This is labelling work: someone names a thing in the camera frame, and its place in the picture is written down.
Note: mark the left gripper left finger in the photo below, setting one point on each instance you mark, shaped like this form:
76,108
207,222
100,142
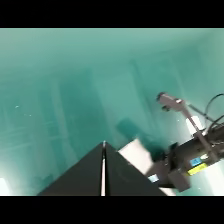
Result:
83,176

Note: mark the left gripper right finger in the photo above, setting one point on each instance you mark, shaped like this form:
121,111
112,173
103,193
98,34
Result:
126,180

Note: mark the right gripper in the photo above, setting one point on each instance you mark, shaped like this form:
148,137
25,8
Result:
200,146

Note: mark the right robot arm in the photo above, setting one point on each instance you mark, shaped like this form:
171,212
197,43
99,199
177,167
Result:
213,181

